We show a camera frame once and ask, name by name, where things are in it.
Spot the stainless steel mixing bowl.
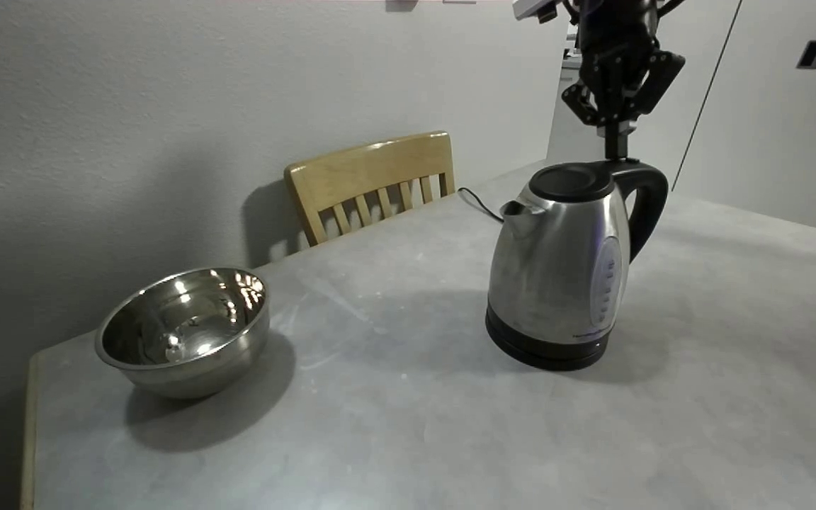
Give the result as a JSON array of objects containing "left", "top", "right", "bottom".
[{"left": 94, "top": 265, "right": 276, "bottom": 399}]

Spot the stainless steel electric kettle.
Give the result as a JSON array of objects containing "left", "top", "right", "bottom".
[{"left": 485, "top": 157, "right": 671, "bottom": 374}]

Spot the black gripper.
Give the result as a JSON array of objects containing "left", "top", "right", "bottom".
[{"left": 559, "top": 0, "right": 689, "bottom": 164}]

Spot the black kettle power cable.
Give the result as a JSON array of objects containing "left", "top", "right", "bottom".
[{"left": 455, "top": 185, "right": 509, "bottom": 228}]

